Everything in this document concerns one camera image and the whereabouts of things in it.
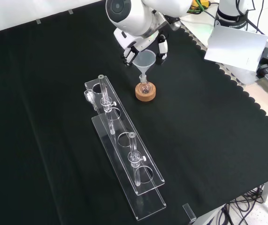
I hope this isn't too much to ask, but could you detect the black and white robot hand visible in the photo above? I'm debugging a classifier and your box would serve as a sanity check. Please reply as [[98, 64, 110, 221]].
[[113, 27, 169, 67]]

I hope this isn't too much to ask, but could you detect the translucent plastic funnel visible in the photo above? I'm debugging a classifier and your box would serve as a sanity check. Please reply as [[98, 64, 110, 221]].
[[132, 49, 157, 83]]

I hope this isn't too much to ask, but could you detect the glass round-bottom flask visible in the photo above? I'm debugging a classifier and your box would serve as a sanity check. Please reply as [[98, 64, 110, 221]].
[[138, 74, 152, 95]]

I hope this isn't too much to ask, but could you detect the glass weighing funnel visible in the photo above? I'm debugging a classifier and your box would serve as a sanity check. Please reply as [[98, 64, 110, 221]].
[[84, 90, 100, 112]]

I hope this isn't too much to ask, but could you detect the clear acrylic funnel stand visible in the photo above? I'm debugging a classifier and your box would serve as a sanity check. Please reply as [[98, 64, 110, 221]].
[[84, 74, 168, 222]]

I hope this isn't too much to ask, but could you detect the yellow stop button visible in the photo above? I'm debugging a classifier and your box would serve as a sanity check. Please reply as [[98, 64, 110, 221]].
[[191, 0, 211, 9]]

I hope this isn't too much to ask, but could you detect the black bench cloth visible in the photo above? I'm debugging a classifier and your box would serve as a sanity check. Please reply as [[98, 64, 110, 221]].
[[0, 0, 268, 225]]

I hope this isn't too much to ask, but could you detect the pale board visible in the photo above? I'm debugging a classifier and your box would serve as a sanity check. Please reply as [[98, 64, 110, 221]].
[[203, 25, 268, 72]]

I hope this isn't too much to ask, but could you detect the cork ring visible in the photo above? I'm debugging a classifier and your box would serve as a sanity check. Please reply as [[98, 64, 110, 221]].
[[135, 82, 157, 102]]

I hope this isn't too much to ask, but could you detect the green cable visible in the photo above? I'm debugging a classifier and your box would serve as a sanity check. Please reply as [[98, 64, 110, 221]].
[[186, 0, 211, 14]]

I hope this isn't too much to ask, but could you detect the black floor cable bundle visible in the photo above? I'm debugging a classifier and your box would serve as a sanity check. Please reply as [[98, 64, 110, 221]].
[[214, 184, 268, 225]]

